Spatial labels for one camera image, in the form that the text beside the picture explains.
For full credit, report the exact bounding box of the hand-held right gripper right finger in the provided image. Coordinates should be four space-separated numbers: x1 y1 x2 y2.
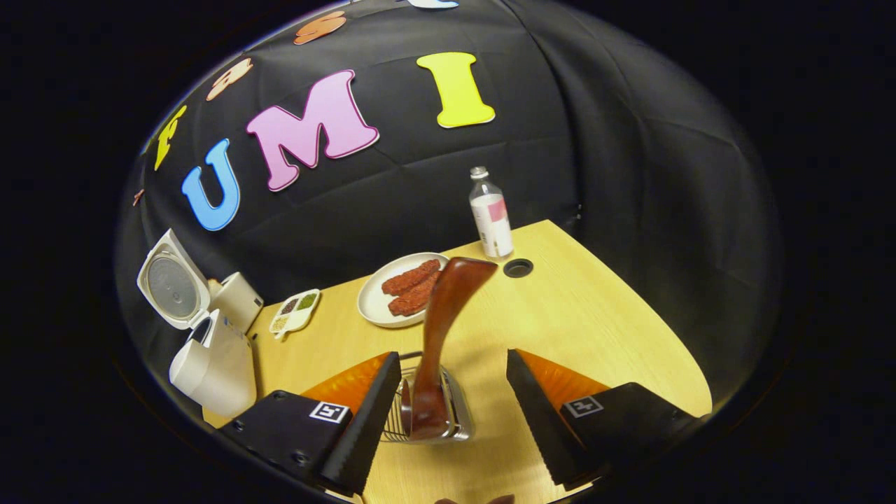
505 348 701 491

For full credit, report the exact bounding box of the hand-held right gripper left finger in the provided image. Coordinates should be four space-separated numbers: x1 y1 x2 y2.
218 350 403 496

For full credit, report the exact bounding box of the metal wire chopstick holder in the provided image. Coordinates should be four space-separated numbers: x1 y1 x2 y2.
381 351 474 443

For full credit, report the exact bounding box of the brown wooden spoon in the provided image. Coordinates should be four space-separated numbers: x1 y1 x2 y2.
400 257 498 440

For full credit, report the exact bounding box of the white rice cooker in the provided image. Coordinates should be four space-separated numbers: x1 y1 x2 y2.
136 229 258 419

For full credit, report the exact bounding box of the white round plate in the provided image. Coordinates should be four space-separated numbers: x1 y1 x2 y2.
357 252 450 328

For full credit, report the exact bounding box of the white divided dish of beans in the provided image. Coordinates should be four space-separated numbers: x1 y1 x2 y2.
269 288 321 341

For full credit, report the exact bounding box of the red meat piece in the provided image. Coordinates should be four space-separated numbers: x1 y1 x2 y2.
387 272 442 317
381 259 442 296

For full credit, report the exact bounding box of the white toaster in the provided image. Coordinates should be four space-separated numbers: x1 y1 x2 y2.
209 272 265 334

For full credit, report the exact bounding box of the clear bottle with pink label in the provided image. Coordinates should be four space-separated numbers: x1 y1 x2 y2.
468 166 514 259

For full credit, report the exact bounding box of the black backdrop cloth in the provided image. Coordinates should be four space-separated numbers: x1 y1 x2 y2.
115 0 781 421

